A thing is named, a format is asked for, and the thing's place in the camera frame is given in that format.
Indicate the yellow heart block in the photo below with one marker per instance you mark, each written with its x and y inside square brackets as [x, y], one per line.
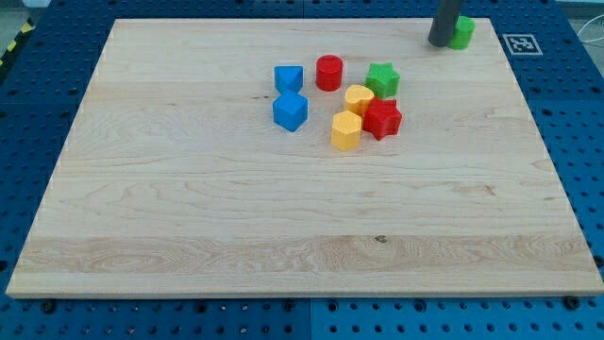
[357, 99]

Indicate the blue cube block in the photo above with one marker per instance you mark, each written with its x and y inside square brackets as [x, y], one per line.
[290, 110]

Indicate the yellow hexagon block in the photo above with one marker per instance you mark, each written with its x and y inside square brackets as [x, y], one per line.
[346, 130]

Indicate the blue triangle block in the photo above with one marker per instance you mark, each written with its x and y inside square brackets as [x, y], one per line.
[288, 78]

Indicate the wooden board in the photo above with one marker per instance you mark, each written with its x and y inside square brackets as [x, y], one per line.
[175, 181]

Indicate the red star block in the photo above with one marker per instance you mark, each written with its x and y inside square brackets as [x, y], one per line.
[382, 118]

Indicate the red cylinder block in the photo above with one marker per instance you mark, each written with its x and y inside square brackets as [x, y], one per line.
[329, 73]

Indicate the green star block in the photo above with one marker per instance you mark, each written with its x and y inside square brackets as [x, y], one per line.
[382, 79]

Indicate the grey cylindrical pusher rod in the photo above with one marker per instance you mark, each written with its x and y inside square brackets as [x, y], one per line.
[444, 22]

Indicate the green cylinder block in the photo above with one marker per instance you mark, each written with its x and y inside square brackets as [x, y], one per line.
[463, 33]

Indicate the white fiducial marker tag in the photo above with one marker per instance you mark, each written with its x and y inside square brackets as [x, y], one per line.
[522, 45]

